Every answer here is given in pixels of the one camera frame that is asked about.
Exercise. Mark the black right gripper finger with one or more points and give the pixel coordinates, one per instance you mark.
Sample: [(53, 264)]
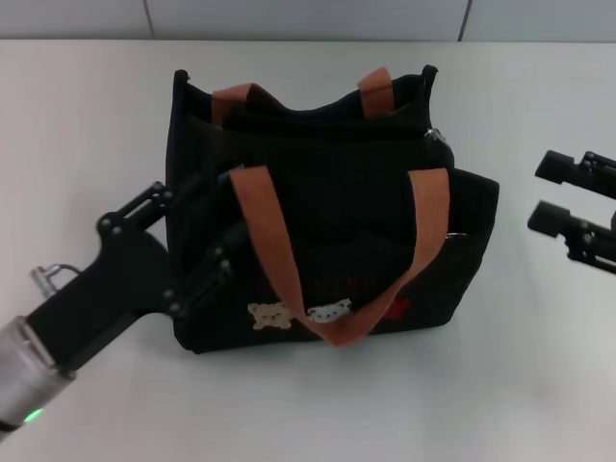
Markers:
[(553, 166), (546, 217)]

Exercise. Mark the silver pocket zipper pull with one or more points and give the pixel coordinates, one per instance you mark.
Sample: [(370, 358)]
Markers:
[(456, 235)]

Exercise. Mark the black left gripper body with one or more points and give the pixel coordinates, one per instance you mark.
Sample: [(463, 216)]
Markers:
[(106, 289)]

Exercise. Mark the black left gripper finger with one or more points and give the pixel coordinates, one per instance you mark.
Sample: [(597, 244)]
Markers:
[(149, 204), (212, 274)]

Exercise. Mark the silver main zipper pull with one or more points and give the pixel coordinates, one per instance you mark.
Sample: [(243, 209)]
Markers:
[(433, 135)]

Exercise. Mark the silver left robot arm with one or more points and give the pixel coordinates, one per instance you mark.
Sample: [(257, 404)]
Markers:
[(24, 380)]

